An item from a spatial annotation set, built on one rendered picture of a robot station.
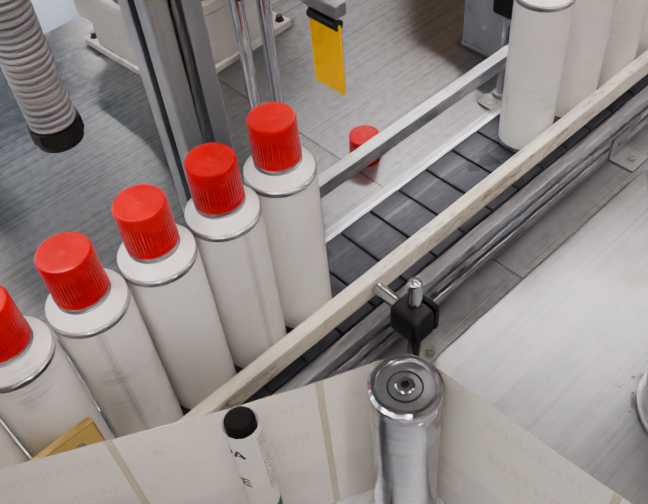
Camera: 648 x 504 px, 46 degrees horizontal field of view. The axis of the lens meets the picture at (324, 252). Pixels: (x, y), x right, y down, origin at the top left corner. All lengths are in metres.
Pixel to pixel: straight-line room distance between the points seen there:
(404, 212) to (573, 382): 0.22
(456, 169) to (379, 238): 0.12
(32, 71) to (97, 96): 0.52
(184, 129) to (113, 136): 0.32
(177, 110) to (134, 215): 0.18
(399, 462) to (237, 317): 0.19
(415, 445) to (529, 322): 0.27
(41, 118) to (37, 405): 0.18
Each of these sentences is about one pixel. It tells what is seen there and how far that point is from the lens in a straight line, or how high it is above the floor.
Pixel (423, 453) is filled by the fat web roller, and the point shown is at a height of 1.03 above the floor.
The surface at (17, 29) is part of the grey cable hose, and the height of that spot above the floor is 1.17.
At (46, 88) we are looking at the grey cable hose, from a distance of 0.51.
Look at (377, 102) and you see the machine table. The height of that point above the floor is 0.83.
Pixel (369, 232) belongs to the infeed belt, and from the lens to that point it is 0.70.
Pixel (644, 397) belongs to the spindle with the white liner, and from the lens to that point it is 0.61.
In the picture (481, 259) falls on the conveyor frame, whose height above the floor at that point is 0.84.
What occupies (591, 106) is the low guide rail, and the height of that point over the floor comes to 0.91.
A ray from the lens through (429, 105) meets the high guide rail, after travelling 0.70.
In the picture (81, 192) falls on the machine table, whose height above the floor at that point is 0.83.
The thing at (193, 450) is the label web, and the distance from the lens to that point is 0.42.
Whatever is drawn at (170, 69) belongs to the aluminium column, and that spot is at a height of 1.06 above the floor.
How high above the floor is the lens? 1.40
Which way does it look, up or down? 48 degrees down
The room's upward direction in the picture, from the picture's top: 7 degrees counter-clockwise
